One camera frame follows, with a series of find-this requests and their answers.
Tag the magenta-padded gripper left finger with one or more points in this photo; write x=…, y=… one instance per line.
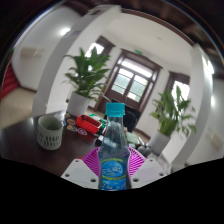
x=80, y=171

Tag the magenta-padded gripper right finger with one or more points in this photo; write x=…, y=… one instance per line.
x=148, y=170

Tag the clear bottle with teal cap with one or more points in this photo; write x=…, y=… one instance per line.
x=114, y=156

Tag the grey round headphones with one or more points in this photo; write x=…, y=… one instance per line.
x=145, y=150

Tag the green flat packet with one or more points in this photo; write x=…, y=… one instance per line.
x=132, y=138

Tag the red plastic box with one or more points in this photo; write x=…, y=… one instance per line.
x=87, y=124

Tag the grey patterned ceramic cup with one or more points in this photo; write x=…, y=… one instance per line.
x=50, y=133

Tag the black chair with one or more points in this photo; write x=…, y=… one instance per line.
x=130, y=118

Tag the leafy plant in white pot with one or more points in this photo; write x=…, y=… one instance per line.
x=87, y=73
x=170, y=116

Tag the dark wooden double door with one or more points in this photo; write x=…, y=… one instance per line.
x=133, y=83

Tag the dark framed window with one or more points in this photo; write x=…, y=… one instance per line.
x=181, y=88
x=96, y=48

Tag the green exit sign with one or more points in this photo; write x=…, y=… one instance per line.
x=138, y=51

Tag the white wall radiator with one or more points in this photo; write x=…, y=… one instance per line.
x=31, y=52

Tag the glowing wall lamp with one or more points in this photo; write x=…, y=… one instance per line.
x=65, y=31

